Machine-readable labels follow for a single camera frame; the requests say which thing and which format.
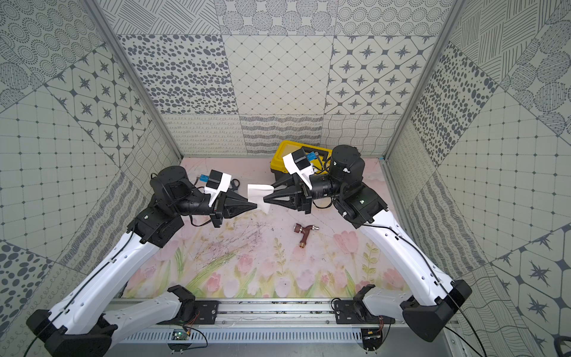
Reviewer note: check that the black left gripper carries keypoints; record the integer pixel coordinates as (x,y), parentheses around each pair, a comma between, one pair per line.
(218,210)

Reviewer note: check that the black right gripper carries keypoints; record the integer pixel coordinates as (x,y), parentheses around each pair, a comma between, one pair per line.
(300,195)

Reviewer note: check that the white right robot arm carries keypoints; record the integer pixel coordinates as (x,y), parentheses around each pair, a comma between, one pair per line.
(434,298)

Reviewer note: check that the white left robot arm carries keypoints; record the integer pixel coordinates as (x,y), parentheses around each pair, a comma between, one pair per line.
(78,324)

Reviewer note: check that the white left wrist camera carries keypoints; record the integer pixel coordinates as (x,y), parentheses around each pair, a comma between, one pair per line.
(215,183)

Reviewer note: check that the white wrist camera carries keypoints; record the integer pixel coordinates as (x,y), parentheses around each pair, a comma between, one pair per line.
(215,183)
(299,162)

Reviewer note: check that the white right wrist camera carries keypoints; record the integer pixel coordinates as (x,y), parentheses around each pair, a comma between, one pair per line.
(299,162)

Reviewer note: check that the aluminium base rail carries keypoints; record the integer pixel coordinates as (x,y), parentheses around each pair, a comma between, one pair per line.
(281,327)

